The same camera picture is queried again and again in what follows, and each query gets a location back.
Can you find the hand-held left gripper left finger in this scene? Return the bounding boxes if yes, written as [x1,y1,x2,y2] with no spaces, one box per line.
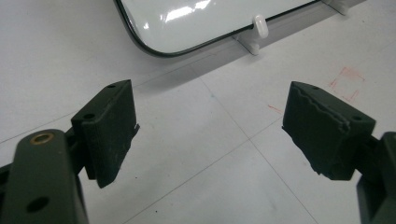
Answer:
[70,79,140,189]

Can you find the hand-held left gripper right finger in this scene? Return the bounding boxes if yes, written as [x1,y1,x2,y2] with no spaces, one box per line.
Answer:
[281,80,377,181]

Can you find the white plastic board stand foot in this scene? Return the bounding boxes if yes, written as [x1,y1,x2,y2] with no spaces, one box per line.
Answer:
[232,14,269,56]

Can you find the white board with black rim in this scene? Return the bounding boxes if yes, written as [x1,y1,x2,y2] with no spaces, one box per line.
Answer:
[113,0,325,59]

